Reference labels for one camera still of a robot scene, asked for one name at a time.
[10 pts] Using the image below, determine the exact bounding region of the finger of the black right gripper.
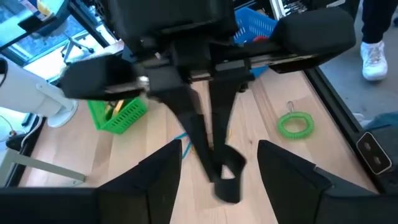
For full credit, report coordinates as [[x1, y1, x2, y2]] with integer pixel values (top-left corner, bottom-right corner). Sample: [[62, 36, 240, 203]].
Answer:
[[60, 55, 222, 184], [210, 7, 357, 175]]

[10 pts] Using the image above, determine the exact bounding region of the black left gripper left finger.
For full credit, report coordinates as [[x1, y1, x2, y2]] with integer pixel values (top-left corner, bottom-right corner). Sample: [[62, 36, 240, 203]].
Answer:
[[0, 139, 183, 224]]

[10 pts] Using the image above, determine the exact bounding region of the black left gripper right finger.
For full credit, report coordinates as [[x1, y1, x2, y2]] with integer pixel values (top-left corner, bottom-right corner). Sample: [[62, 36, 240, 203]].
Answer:
[[257, 140, 398, 224]]

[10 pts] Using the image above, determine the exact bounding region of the yellow green crayon box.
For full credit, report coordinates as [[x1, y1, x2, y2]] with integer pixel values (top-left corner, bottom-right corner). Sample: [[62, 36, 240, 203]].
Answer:
[[104, 102, 114, 121], [111, 99, 126, 118]]

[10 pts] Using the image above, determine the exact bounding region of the green coil wristband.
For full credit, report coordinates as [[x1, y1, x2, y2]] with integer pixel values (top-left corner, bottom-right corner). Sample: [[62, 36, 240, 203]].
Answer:
[[276, 100, 315, 141]]

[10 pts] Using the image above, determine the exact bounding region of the blue rubber band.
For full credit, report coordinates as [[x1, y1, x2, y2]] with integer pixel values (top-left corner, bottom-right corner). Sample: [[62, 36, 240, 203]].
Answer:
[[173, 133, 193, 160]]

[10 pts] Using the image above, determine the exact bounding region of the black loop strap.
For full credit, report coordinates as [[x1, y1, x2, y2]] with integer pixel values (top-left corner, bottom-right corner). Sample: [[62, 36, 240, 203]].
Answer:
[[206, 143, 248, 205]]

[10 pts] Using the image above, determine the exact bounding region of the office chair base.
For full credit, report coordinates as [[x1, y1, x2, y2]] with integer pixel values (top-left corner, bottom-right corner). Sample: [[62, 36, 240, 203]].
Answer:
[[60, 30, 96, 64]]

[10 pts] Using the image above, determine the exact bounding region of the black laptop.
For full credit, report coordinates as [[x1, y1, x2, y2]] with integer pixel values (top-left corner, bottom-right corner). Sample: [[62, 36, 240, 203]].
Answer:
[[269, 0, 358, 21]]

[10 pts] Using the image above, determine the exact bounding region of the green plastic basket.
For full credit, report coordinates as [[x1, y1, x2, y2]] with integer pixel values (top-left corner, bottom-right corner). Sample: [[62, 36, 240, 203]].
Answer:
[[86, 96, 149, 135]]

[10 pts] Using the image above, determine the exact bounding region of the blue plastic basket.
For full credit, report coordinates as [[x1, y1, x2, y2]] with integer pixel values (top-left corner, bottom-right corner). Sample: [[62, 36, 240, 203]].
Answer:
[[233, 6, 280, 78]]

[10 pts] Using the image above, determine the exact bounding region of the white cup with black rim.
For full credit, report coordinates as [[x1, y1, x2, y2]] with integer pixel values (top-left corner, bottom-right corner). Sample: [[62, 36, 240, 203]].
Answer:
[[0, 54, 79, 129]]

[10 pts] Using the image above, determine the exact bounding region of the window with dark frame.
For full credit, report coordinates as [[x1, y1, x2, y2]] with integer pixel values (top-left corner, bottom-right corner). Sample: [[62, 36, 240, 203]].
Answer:
[[0, 0, 119, 82]]

